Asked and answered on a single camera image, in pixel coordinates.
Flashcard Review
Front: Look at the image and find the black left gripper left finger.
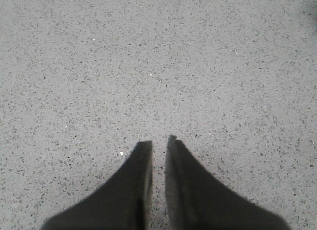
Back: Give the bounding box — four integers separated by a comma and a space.
41, 141, 152, 230

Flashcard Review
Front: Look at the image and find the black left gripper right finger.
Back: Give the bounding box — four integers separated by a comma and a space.
165, 135, 290, 230

